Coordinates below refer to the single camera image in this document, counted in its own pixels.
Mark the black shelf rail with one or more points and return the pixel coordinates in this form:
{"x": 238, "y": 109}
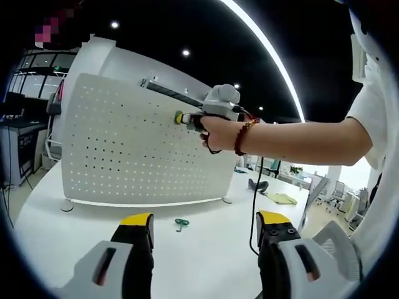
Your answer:
{"x": 168, "y": 91}

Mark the ceiling strip light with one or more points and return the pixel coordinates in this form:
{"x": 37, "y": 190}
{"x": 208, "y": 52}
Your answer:
{"x": 268, "y": 46}

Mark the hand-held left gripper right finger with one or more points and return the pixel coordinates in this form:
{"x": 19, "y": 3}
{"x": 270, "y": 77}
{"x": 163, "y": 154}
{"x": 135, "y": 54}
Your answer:
{"x": 296, "y": 274}

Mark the white perforated mounting plate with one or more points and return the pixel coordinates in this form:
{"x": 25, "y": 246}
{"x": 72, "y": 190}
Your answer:
{"x": 131, "y": 149}

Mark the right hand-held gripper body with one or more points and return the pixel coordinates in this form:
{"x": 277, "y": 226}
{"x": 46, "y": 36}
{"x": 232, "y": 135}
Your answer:
{"x": 221, "y": 104}

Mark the white pillar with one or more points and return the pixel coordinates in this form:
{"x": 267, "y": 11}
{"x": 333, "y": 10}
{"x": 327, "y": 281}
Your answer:
{"x": 93, "y": 56}

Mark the grey mesh office chair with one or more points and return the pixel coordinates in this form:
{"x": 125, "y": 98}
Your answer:
{"x": 336, "y": 240}

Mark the white worn device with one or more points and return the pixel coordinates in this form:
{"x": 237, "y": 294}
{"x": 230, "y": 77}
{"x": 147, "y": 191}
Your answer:
{"x": 358, "y": 59}

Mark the yellow cloth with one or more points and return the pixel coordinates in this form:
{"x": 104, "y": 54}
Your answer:
{"x": 282, "y": 199}

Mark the person's right hand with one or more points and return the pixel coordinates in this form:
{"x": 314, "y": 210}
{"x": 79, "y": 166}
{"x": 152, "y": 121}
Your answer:
{"x": 221, "y": 134}

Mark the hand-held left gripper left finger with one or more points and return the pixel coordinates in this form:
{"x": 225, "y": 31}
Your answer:
{"x": 109, "y": 274}

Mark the dark grey object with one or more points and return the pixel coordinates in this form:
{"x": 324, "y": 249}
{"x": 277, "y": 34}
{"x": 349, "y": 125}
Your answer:
{"x": 262, "y": 186}

